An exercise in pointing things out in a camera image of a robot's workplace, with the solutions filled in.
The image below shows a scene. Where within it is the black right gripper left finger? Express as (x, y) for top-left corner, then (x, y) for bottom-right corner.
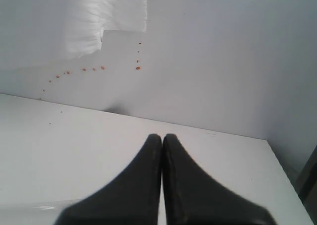
(58, 134), (162, 225)

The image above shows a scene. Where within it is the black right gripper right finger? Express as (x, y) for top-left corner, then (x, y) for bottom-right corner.
(162, 134), (274, 225)

